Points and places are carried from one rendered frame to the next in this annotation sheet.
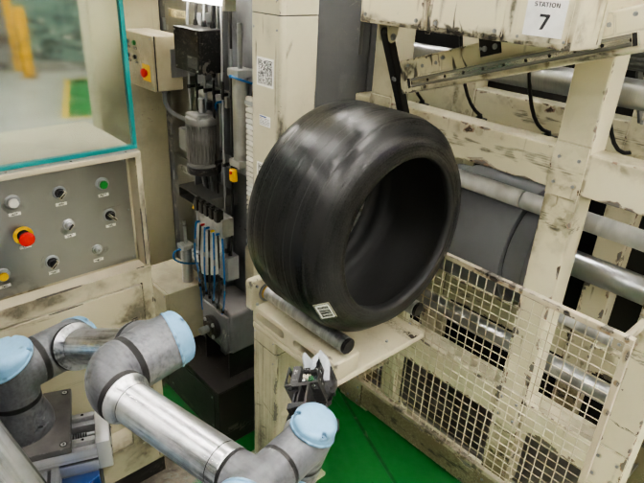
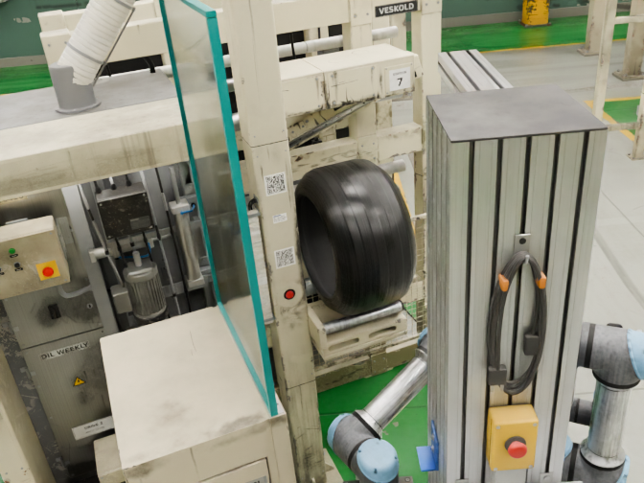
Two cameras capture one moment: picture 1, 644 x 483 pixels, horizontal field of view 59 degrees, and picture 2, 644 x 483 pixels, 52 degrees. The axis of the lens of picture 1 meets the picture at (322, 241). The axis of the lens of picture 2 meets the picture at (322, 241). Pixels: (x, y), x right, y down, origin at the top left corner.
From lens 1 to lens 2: 2.17 m
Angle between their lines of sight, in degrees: 58
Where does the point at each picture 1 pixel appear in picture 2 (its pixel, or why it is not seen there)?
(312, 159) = (382, 207)
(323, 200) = (406, 222)
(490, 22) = (370, 91)
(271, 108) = (287, 205)
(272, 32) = (280, 153)
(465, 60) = (324, 117)
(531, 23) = (393, 84)
